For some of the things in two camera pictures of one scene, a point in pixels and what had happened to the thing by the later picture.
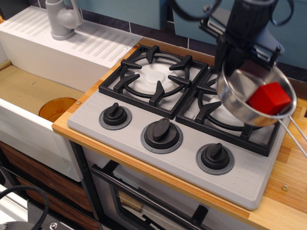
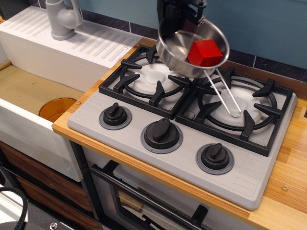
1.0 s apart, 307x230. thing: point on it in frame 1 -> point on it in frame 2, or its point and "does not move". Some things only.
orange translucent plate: (53, 109) does not move
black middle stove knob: (162, 136) does not move
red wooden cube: (270, 98) -> (205, 52)
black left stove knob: (115, 117) does not move
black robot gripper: (262, 48) -> (172, 14)
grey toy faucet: (63, 21) does not move
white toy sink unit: (36, 67) does not move
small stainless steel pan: (235, 88) -> (171, 56)
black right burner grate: (206, 112) does not move
